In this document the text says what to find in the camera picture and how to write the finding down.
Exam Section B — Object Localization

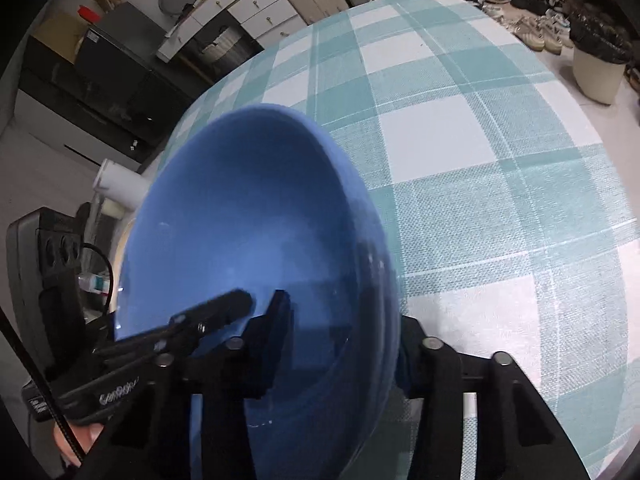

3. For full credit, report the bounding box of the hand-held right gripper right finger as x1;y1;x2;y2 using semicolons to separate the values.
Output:
397;315;591;480

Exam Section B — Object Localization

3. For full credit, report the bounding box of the cream cup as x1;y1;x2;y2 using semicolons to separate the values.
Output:
101;197;126;222

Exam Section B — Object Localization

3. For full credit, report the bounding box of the white bin with black bag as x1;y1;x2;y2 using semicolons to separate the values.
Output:
570;2;631;106

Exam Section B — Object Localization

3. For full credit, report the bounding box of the cardboard box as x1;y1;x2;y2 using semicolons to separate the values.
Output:
32;0;126;66

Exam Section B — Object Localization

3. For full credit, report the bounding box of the blue bowl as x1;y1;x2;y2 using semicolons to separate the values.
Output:
114;103;401;480

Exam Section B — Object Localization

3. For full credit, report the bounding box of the row of shoes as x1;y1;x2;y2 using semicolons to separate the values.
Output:
457;0;576;56

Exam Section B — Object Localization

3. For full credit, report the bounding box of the grey white woven basket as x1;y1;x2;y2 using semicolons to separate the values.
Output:
200;27;251;63

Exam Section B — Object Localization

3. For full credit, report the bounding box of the white drawer cabinet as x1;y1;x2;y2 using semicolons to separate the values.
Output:
190;0;308;51

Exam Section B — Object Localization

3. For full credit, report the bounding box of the person's left hand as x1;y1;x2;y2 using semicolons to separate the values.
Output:
52;422;103;466

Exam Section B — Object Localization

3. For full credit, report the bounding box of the black cabinet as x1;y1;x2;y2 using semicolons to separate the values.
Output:
17;25;211;161

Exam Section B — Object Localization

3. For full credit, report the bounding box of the black cable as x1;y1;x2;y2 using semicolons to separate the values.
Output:
0;304;87;467

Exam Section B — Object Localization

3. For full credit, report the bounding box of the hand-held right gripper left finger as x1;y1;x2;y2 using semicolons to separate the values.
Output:
75;289;294;480

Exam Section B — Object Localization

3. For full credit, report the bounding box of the white cylindrical kettle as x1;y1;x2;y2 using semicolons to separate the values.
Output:
92;159;151;208

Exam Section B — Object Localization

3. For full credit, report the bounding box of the teal checked tablecloth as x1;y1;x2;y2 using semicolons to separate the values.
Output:
150;0;640;480

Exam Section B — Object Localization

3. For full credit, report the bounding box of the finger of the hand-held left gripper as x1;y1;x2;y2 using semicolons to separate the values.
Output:
170;289;254;350

